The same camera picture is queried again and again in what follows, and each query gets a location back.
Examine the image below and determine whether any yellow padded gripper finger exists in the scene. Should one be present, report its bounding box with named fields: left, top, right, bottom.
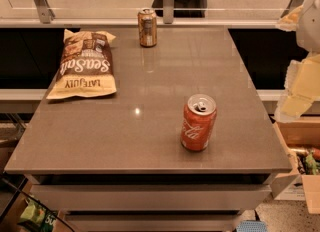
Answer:
left=276, top=6, right=303, bottom=32
left=274, top=54, right=320, bottom=123

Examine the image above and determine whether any gold brown soda can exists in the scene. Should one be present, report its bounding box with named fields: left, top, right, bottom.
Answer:
left=138, top=8, right=157, bottom=47

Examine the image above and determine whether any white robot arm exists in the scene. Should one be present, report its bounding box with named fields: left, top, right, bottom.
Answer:
left=274, top=0, right=320, bottom=123

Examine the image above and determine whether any red coca-cola can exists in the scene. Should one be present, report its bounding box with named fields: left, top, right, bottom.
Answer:
left=180, top=94, right=217, bottom=152

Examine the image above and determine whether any cardboard box with items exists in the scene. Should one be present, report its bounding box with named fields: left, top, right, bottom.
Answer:
left=271, top=117, right=320, bottom=214

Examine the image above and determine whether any blue perforated basket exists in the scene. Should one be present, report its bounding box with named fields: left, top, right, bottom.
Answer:
left=236, top=220, right=268, bottom=232

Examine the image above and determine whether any sea salt chips bag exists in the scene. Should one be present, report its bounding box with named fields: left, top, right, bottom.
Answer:
left=47, top=30, right=117, bottom=100

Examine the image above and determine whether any grey table drawer unit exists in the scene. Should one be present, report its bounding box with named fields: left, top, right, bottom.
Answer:
left=24, top=172, right=279, bottom=232

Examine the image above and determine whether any green snack bag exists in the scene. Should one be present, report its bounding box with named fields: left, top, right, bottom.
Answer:
left=18, top=199, right=57, bottom=232

